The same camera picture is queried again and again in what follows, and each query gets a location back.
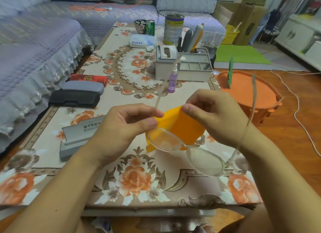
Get grey quilted sofa cushion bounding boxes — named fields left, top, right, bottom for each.
left=156, top=0, right=217, bottom=15

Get purple covered sofa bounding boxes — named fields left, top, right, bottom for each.
left=0, top=0, right=227, bottom=154

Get person's left forearm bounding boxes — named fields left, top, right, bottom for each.
left=5, top=144, right=107, bottom=233

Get white cable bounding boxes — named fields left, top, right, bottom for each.
left=270, top=69, right=321, bottom=158

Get person's right hand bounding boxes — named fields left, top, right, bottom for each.
left=182, top=88, right=252, bottom=150

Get grey desk organizer box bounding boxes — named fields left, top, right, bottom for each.
left=155, top=45, right=213, bottom=83

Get green floor mat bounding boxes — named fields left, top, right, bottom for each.
left=215, top=44, right=271, bottom=65

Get white low cabinet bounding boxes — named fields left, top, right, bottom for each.
left=274, top=14, right=321, bottom=72

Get grey closed glasses case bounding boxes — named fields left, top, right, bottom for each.
left=60, top=80, right=105, bottom=95

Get person's right forearm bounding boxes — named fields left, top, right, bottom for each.
left=234, top=130, right=321, bottom=233

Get open grey glasses case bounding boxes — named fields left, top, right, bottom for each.
left=59, top=115, right=109, bottom=162

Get purple spray bottle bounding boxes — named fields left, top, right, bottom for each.
left=168, top=63, right=179, bottom=93

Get black glasses case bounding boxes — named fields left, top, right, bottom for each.
left=48, top=89, right=100, bottom=108

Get black remote control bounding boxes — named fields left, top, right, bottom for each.
left=181, top=28, right=193, bottom=53

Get white tissue packet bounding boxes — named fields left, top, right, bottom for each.
left=129, top=34, right=157, bottom=49

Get large metal tin can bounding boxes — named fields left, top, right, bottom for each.
left=163, top=13, right=185, bottom=46

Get brown cardboard box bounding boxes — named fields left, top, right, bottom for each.
left=213, top=0, right=267, bottom=46

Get orange plastic stool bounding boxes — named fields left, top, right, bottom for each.
left=215, top=70, right=284, bottom=126

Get person's left hand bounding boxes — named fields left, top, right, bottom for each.
left=85, top=104, right=165, bottom=167

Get yellow plastic bin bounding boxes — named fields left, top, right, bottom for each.
left=221, top=24, right=240, bottom=45

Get red glasses case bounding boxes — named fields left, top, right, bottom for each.
left=68, top=74, right=109, bottom=87

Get floral tablecloth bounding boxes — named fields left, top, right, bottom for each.
left=0, top=22, right=263, bottom=211

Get black floral mug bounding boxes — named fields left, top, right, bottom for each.
left=134, top=19, right=148, bottom=35

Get clear-framed eyeglasses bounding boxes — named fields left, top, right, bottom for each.
left=147, top=52, right=258, bottom=177

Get grey remote control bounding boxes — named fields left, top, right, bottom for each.
left=187, top=23, right=204, bottom=53

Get orange cleaning cloth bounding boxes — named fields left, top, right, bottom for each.
left=145, top=106, right=206, bottom=153

